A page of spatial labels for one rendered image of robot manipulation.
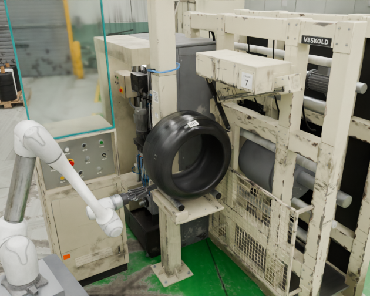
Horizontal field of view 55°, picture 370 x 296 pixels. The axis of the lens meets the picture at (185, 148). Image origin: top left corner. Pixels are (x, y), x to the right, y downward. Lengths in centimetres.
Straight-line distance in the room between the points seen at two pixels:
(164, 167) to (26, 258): 86
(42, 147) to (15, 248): 52
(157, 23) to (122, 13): 872
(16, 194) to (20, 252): 30
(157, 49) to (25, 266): 141
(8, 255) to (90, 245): 102
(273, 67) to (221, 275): 182
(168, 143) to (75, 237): 114
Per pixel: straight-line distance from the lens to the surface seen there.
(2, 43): 1144
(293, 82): 197
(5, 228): 214
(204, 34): 535
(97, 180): 268
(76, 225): 278
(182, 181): 251
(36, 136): 180
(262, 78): 194
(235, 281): 310
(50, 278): 218
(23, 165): 201
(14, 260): 200
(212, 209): 243
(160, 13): 227
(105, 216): 199
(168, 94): 236
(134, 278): 314
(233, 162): 278
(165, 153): 207
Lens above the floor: 213
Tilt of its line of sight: 23 degrees down
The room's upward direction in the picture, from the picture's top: 1 degrees counter-clockwise
